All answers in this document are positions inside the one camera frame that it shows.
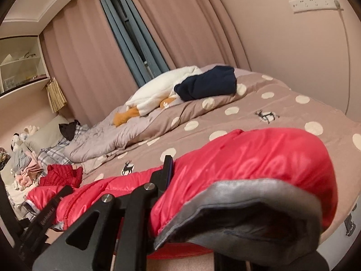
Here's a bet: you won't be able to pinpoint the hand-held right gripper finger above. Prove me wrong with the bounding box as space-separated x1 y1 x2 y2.
32 155 174 271

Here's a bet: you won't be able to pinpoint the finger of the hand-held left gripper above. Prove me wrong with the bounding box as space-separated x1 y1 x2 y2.
42 186 74 218

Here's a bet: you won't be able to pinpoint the red hooded down jacket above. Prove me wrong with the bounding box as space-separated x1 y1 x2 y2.
27 128 339 260

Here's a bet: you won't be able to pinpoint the pile of pale clothes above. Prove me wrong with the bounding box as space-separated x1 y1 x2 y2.
0 147 46 192

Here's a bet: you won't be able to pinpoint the dark red puffer jacket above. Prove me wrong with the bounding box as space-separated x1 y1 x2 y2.
39 164 83 188

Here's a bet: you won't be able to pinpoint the plaid pillow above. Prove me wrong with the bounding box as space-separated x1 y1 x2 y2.
38 124 91 166

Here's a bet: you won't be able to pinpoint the beige pillow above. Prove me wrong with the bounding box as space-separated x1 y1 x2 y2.
25 115 71 153

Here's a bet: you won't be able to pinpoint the black cloth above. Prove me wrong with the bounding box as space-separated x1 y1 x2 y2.
59 120 81 141

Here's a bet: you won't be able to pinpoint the grey crumpled quilt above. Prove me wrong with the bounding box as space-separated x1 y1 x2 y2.
65 102 181 166

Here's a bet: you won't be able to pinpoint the white plush toys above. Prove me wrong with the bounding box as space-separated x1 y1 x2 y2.
11 126 40 150

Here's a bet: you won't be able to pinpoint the yellow pleated cloth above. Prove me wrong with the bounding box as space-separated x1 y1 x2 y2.
46 77 67 113

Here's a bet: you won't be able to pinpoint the white goose plush toy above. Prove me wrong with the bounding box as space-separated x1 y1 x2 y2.
113 65 204 126

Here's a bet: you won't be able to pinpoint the polka dot duvet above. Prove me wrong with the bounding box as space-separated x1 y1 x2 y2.
82 68 361 249

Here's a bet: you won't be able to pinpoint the navy folded garment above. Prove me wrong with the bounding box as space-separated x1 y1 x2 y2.
174 65 237 101

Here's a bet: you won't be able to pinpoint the pink curtain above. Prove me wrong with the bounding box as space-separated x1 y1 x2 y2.
39 0 139 125
118 0 251 71

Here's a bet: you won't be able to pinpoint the blue curtain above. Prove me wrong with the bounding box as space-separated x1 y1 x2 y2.
94 0 170 88

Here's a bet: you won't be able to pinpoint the white wall shelf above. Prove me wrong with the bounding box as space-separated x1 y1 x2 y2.
0 35 51 99

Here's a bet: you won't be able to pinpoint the white plug cable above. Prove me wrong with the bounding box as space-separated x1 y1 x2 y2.
336 1 352 116

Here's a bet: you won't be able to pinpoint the white wall socket strip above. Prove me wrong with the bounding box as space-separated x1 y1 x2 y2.
289 0 340 14

